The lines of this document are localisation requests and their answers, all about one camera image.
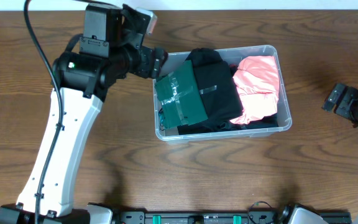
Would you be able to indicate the pink cloth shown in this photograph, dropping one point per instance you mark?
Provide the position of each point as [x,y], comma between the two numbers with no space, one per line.
[258,84]

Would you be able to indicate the dark navy cloth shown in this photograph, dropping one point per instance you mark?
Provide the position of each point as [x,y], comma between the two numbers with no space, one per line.
[266,122]

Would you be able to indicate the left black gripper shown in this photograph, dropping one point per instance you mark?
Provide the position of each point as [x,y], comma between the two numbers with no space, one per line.
[155,62]

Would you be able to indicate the clear plastic storage bin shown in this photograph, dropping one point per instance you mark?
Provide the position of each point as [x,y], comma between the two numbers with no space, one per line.
[233,56]

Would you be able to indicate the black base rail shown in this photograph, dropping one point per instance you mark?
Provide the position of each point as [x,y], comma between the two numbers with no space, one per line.
[188,218]

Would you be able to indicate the red navy plaid cloth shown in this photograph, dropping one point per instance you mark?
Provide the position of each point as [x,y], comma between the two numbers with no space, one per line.
[233,67]

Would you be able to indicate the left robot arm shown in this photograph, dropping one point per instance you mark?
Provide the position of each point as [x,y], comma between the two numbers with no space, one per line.
[109,48]

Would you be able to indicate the dark green cloth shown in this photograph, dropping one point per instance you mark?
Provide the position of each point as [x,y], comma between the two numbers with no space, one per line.
[180,98]

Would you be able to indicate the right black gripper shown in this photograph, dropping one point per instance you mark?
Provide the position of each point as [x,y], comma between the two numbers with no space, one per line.
[347,107]

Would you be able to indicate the black cloth with tape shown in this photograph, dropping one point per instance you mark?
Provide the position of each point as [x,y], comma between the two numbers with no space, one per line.
[218,91]

